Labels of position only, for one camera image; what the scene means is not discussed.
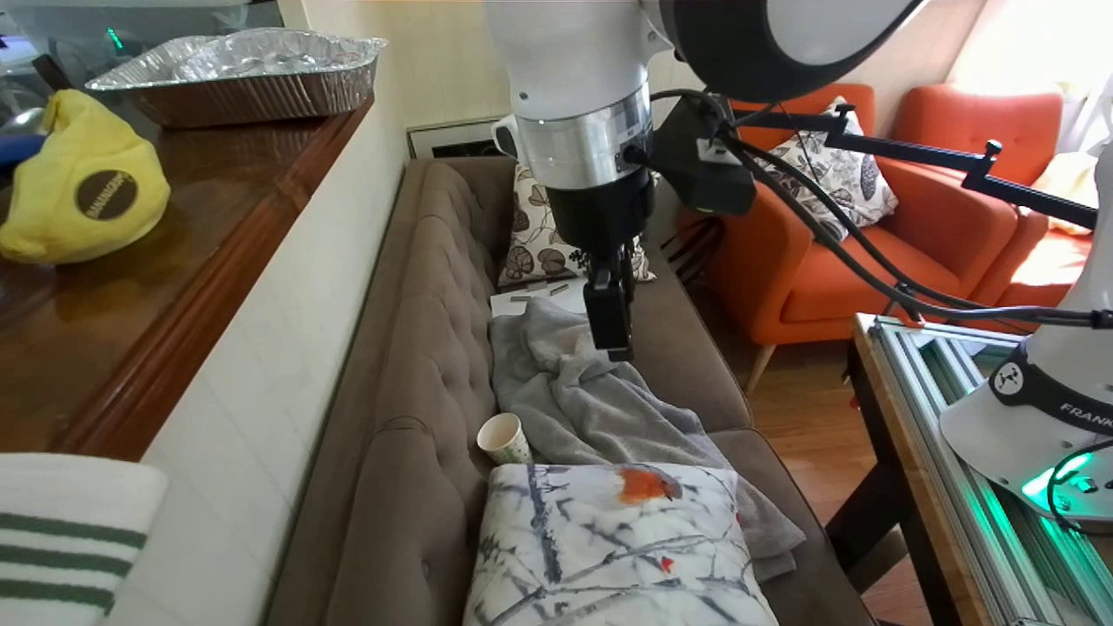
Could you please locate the black cable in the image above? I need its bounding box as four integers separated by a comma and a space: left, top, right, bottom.
716, 126, 1113, 334

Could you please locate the aluminium foil tray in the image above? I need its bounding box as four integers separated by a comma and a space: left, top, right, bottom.
82, 24, 391, 134

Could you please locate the white green striped towel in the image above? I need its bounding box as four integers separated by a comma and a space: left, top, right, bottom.
0, 450, 172, 626

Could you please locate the orange armchair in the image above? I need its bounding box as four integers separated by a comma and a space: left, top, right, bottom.
886, 79, 1100, 311
681, 79, 1055, 395

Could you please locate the brown tufted sofa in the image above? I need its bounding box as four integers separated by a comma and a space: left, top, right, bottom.
261, 152, 875, 626

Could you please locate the yellow cloth bag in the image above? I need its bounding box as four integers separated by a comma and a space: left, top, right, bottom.
0, 87, 173, 269

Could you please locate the black boom rod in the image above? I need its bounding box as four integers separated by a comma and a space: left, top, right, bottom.
727, 101, 1102, 232

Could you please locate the table with aluminium frame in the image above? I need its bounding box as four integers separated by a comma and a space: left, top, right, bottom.
826, 311, 1113, 626

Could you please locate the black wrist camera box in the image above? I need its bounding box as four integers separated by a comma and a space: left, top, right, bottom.
642, 91, 760, 221

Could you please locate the grey blanket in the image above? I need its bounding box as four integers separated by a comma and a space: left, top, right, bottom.
486, 281, 812, 586

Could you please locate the white paper cup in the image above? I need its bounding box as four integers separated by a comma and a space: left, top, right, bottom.
472, 411, 536, 471

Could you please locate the grey floral print cushion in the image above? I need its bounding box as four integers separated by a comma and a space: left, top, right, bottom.
770, 97, 900, 240

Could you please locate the white pillow with blue branches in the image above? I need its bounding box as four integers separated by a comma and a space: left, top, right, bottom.
463, 460, 783, 626

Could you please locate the brown leaf print cushion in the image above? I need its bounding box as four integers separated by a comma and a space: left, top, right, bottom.
494, 160, 659, 293

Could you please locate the brown wooden counter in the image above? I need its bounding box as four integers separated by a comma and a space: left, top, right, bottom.
0, 91, 377, 462

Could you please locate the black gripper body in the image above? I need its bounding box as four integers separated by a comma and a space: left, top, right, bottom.
543, 172, 662, 289

